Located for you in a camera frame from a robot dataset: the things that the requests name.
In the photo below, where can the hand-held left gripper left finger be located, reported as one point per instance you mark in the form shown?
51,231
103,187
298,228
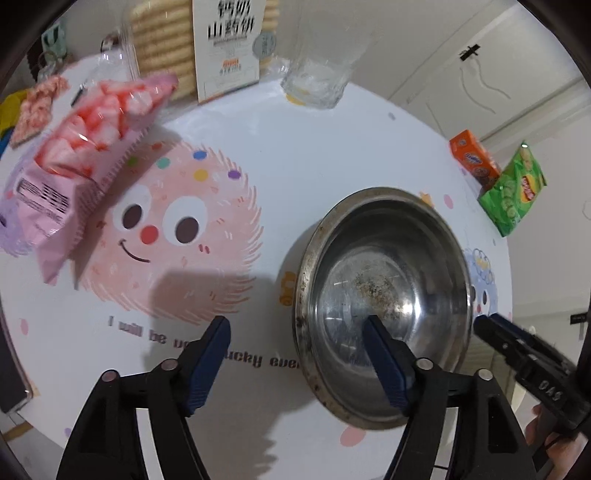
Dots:
207,364

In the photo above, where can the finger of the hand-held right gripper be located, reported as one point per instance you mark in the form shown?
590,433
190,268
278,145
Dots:
512,325
496,337

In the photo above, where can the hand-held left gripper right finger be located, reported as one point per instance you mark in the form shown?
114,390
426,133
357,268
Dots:
388,369

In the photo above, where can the stained medium steel bowl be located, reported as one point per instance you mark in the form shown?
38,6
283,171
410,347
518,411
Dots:
369,277

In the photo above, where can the person's right hand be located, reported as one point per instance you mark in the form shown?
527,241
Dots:
563,457

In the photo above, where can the green chips bag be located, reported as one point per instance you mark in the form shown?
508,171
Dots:
512,194

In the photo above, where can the orange biscuit box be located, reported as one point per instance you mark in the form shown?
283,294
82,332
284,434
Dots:
473,157

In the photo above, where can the black smartphone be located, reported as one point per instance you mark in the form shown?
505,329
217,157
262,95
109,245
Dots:
11,378

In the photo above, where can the white door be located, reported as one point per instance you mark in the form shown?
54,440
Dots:
531,78

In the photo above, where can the pink snack bag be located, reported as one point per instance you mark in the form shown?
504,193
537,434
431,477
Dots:
78,152

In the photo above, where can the small black nail clipper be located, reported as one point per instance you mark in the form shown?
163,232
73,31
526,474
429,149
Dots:
78,96

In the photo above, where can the clear glass cup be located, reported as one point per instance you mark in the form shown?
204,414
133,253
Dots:
318,69

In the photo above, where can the small pink snack packet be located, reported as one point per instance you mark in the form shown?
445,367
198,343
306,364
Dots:
37,106

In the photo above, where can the clear biscuit tray white label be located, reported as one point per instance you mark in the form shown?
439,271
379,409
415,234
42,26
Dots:
231,46

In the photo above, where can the yellow plastic bag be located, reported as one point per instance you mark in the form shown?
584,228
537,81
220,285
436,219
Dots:
9,110

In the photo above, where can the green paper bag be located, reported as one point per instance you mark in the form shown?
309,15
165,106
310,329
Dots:
54,37

